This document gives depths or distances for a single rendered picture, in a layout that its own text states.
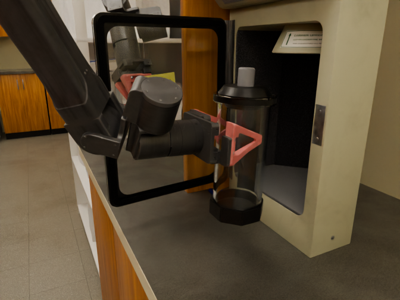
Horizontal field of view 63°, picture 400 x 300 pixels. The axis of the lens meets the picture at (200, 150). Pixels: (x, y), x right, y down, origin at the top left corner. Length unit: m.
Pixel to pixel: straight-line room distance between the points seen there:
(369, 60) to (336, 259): 0.37
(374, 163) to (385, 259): 0.40
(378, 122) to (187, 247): 0.65
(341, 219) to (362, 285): 0.13
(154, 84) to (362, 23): 0.35
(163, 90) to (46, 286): 1.90
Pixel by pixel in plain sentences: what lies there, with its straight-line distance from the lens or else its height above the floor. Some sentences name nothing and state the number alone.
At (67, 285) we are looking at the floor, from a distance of 2.21.
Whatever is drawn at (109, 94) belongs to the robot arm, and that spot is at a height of 1.26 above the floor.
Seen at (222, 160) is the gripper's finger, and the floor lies 1.16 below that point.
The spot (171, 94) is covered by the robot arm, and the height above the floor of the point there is 1.27.
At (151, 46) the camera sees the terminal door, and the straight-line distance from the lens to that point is 0.71.
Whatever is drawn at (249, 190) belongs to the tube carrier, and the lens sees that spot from 0.58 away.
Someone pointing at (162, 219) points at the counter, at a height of 0.94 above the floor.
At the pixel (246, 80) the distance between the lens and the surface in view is 0.56.
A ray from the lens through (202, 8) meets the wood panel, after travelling 0.85.
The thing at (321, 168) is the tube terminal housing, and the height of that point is 1.12.
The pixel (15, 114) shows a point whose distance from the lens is 5.49.
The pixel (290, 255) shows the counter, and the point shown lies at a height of 0.94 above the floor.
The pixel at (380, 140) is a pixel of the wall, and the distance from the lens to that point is 1.07.
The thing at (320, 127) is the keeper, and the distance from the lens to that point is 0.60.
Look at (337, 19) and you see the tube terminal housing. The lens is 0.58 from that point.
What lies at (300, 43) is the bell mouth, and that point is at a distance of 0.67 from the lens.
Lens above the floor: 1.33
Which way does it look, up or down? 18 degrees down
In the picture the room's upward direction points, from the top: straight up
